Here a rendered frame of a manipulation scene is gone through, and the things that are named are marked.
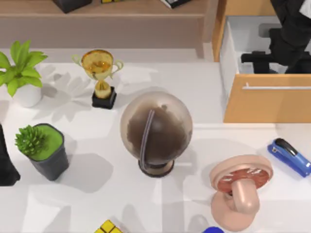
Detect pale wooden drawer front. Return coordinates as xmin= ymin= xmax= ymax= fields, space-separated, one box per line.
xmin=223 ymin=73 xmax=311 ymax=124

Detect grey drawer inside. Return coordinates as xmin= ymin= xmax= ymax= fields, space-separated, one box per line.
xmin=219 ymin=15 xmax=311 ymax=102

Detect wooden cupboard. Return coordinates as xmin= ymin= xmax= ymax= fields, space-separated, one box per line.
xmin=211 ymin=0 xmax=282 ymax=63

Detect blue and black stapler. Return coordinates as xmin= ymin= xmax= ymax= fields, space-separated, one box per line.
xmin=267 ymin=137 xmax=311 ymax=179

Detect black and white book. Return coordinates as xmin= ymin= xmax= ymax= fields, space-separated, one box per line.
xmin=159 ymin=0 xmax=193 ymax=10

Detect pink desk fan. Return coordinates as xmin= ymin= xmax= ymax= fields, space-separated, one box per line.
xmin=209 ymin=155 xmax=274 ymax=232

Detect brown globe on stand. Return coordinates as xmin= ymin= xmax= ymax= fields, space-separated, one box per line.
xmin=120 ymin=91 xmax=194 ymax=178

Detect wooden open shelf unit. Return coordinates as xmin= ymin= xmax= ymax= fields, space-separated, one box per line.
xmin=0 ymin=0 xmax=219 ymax=59

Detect gold trophy on black base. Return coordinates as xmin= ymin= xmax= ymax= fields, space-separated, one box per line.
xmin=70 ymin=49 xmax=124 ymax=110

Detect blue round object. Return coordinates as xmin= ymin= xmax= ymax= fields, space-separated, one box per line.
xmin=201 ymin=226 xmax=223 ymax=233

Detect black box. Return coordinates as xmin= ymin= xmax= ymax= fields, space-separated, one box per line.
xmin=52 ymin=0 xmax=93 ymax=14

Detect yellow and black puzzle cube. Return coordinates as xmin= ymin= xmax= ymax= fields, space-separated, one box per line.
xmin=93 ymin=219 xmax=122 ymax=233

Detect green plant in grey pot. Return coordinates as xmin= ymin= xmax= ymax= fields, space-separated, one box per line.
xmin=14 ymin=122 xmax=70 ymax=182

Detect leafy plant in white pot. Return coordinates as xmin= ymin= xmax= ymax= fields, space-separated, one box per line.
xmin=0 ymin=39 xmax=49 ymax=108

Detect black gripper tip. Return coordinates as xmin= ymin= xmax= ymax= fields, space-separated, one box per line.
xmin=0 ymin=123 xmax=21 ymax=187

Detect long metal drawer handle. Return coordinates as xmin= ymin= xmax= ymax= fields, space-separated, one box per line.
xmin=242 ymin=83 xmax=311 ymax=91

